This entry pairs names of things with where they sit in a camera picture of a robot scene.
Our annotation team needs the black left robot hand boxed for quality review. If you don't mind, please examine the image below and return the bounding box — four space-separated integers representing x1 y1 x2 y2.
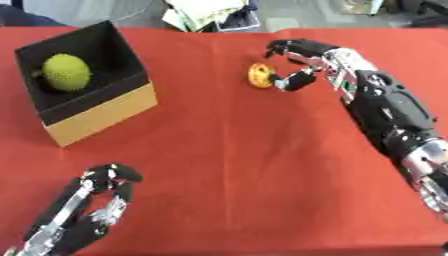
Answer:
0 162 144 256

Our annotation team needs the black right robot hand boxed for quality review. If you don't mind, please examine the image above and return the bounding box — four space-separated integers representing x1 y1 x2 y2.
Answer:
264 38 342 93

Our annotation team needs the tan cardboard box black inside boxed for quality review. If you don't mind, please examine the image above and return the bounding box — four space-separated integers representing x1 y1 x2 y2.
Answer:
12 20 160 148

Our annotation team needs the orange round toy fruit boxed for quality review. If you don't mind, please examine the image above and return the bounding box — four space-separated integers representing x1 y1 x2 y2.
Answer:
246 63 279 90

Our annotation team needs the green round toy fruit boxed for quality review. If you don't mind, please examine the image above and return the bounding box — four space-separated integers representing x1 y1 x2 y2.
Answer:
40 53 93 93

